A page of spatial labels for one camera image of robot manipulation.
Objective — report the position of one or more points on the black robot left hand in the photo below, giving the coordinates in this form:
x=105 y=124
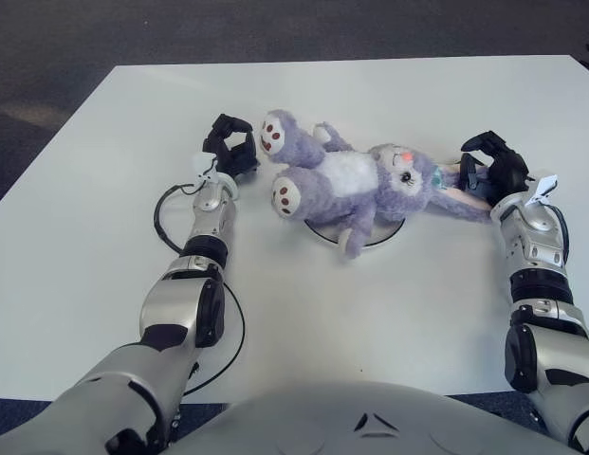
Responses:
x=237 y=156

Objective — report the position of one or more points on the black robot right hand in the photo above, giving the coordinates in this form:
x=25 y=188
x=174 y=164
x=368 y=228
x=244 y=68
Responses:
x=507 y=175

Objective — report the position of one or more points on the purple plush bunny doll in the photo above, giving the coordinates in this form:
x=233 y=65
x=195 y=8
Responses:
x=351 y=189

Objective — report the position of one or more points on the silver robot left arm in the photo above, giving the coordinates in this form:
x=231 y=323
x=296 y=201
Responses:
x=180 y=303

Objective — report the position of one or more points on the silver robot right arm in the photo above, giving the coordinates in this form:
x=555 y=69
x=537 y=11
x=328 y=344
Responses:
x=536 y=246

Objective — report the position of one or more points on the white plate black rim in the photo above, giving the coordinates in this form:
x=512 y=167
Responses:
x=384 y=234

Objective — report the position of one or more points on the white left wrist connector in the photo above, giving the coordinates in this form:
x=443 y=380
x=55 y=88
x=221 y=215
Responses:
x=204 y=163

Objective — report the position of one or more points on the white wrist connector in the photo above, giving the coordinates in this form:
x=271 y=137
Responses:
x=204 y=163
x=543 y=188

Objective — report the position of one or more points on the white right wrist connector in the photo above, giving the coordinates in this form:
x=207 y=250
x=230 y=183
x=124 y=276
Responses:
x=543 y=188

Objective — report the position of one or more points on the grey robot torso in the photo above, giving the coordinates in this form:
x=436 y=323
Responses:
x=322 y=417

